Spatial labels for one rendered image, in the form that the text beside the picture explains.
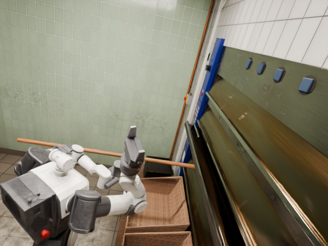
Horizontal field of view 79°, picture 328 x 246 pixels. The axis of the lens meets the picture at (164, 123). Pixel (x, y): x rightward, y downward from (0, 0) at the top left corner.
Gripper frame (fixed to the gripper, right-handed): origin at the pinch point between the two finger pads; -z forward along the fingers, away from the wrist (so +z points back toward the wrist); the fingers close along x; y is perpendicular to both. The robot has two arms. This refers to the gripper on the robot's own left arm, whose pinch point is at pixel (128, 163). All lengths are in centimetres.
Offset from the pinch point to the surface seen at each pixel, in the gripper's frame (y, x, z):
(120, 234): 9, 61, 8
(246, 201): 77, -33, 16
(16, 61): -207, -24, -21
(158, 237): 38, 45, 1
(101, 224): -40, 119, -20
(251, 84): 58, -76, -15
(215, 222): 70, -25, 29
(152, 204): 10, 60, -34
